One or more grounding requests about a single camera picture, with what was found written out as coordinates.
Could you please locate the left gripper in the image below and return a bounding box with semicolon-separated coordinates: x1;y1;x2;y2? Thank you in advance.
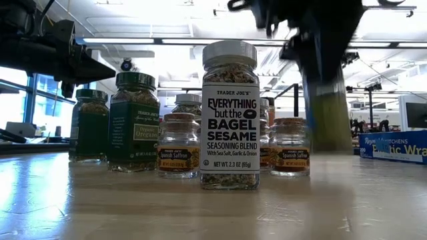
46;41;117;85

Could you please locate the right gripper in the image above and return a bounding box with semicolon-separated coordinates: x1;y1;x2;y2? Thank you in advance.
302;13;363;96

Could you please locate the green-lid oregano jar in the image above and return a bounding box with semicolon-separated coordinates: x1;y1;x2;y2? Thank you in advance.
107;71;161;173
68;88;110;164

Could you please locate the cork-lid saffron jar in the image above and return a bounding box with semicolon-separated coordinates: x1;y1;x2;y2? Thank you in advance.
156;112;201;180
268;117;312;178
259;117;272;173

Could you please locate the overhead beam with light strips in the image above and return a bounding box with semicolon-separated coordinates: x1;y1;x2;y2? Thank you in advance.
75;36;427;49

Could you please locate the silver laptop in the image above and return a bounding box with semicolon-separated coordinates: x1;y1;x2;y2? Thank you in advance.
4;121;38;138

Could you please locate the blue plastic wrap box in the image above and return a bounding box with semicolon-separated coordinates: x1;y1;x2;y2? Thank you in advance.
358;129;427;165

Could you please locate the black monitor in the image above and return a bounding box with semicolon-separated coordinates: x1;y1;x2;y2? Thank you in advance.
404;101;427;129

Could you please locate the flat black case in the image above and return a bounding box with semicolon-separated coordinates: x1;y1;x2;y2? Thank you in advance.
0;128;28;145

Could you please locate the black overhead camera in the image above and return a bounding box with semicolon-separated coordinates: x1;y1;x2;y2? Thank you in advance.
340;51;361;69

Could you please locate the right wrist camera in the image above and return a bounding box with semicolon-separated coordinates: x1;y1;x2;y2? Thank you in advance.
279;35;303;62

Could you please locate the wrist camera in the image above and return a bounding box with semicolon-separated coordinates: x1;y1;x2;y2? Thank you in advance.
279;35;303;62
51;19;77;44

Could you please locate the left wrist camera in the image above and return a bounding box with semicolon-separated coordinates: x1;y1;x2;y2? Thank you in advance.
51;19;77;44

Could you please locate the black stand with camera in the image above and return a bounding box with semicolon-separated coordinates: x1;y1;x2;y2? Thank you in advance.
364;81;384;131

